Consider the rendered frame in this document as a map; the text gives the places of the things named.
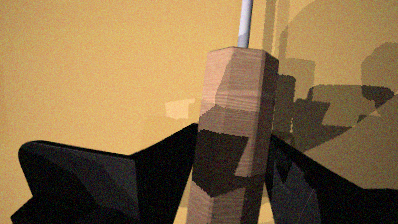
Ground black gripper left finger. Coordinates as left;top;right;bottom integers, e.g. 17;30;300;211
18;123;198;224

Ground wooden-handled tool with metal shaft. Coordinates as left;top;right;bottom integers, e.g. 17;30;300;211
185;0;279;224

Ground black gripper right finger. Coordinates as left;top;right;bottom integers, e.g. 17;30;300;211
264;134;398;224

